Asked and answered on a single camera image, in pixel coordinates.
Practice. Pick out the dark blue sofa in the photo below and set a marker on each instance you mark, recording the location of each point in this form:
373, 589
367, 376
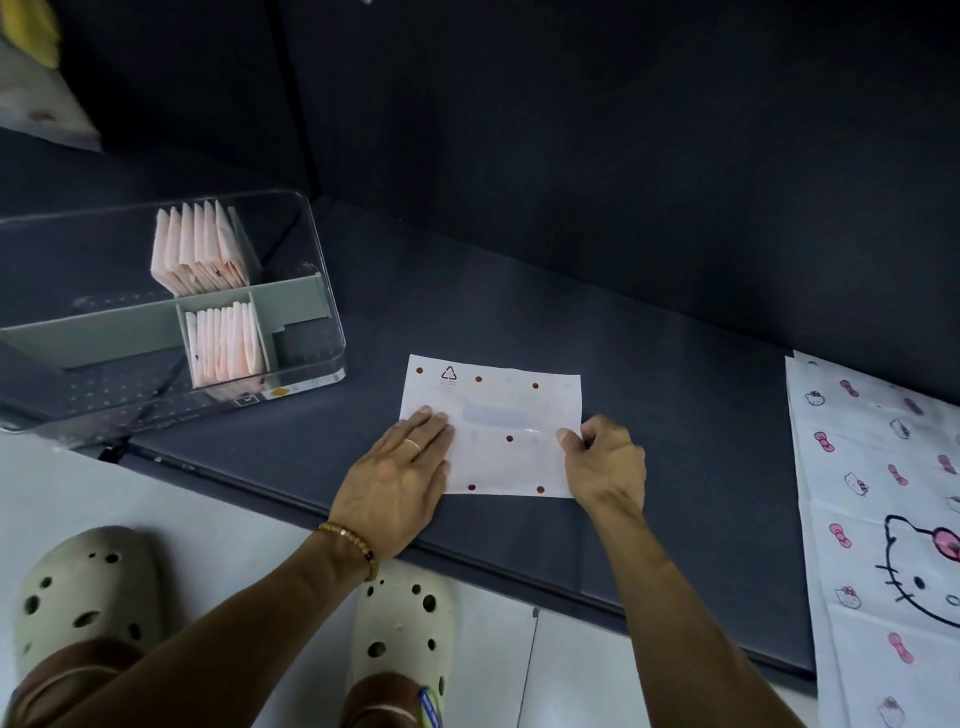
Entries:
600, 187

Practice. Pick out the stack of polka dot bags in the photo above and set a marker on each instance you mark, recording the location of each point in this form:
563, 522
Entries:
495, 457

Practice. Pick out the pink bags row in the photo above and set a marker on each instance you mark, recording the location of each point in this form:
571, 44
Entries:
251, 341

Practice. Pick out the cream clog shoe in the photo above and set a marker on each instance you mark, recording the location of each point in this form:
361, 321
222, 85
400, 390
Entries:
82, 577
405, 607

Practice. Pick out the person's left hand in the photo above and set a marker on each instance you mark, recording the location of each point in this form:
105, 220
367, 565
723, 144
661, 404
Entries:
397, 487

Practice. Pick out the person's right hand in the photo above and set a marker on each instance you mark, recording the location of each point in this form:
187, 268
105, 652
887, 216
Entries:
607, 465

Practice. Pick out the cream left clog shoe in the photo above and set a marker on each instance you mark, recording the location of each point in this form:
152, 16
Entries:
82, 577

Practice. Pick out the person's right leg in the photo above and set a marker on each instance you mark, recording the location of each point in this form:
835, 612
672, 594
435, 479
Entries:
382, 697

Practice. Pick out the cream right clog shoe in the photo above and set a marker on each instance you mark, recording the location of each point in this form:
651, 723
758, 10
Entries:
405, 607

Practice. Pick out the clear plastic organizer box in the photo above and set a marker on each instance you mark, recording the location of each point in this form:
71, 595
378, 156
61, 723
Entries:
97, 330

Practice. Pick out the person's left forearm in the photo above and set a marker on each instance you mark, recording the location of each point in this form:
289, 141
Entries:
195, 645

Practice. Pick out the person's right forearm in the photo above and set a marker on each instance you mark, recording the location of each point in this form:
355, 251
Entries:
690, 630

